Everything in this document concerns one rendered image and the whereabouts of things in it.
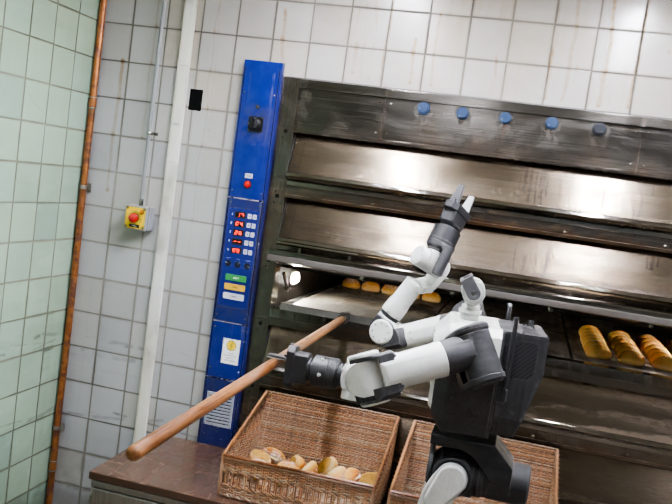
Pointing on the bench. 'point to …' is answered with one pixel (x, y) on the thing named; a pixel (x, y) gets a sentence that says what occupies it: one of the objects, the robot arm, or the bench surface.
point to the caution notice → (230, 351)
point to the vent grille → (221, 416)
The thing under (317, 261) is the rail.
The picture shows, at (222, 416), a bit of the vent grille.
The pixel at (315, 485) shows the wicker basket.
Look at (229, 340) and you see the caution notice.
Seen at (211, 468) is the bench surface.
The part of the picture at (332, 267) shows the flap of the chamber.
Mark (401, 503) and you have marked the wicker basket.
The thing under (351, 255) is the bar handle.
